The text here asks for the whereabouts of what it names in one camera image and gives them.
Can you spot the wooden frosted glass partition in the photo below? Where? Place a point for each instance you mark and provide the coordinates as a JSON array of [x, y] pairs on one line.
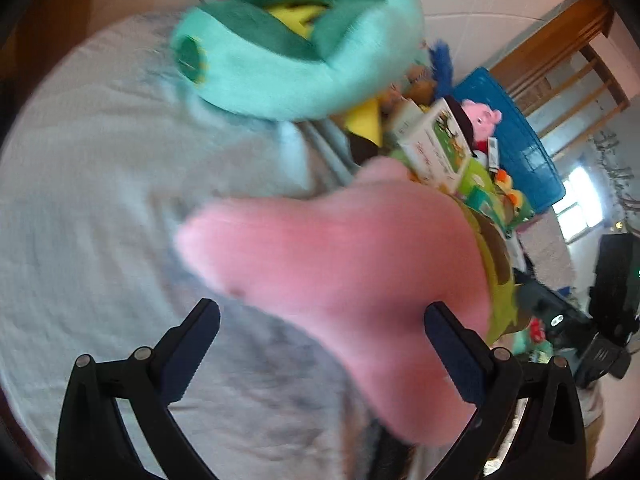
[[607, 85]]

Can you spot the light blue tablecloth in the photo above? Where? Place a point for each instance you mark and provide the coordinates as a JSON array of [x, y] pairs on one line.
[[100, 210]]

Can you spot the pink pig plush red dress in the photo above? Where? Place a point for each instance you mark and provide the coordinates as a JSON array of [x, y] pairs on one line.
[[480, 117]]

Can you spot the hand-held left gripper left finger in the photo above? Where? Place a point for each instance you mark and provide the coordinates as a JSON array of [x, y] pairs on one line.
[[192, 350]]

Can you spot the yellow plush toy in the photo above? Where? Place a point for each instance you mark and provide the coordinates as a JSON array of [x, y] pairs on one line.
[[367, 120]]

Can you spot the blue plastic crate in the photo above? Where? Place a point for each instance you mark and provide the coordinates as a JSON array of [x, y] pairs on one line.
[[525, 150]]

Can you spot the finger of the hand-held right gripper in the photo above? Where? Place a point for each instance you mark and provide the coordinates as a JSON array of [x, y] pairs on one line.
[[532, 292]]

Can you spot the wooden wall panel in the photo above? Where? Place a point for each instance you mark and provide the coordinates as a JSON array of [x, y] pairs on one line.
[[550, 30]]

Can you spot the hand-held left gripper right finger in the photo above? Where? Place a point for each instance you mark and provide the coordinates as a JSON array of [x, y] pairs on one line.
[[452, 355]]

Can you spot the blue feather duster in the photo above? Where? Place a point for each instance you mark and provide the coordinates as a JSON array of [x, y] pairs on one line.
[[442, 67]]

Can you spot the teal plush neck pillow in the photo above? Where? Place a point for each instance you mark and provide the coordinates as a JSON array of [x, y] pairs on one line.
[[280, 75]]

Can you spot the green white card box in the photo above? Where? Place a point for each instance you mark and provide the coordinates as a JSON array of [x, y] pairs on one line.
[[440, 150]]

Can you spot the pink and green plush toy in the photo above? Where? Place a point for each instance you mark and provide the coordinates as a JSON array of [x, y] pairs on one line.
[[340, 270]]

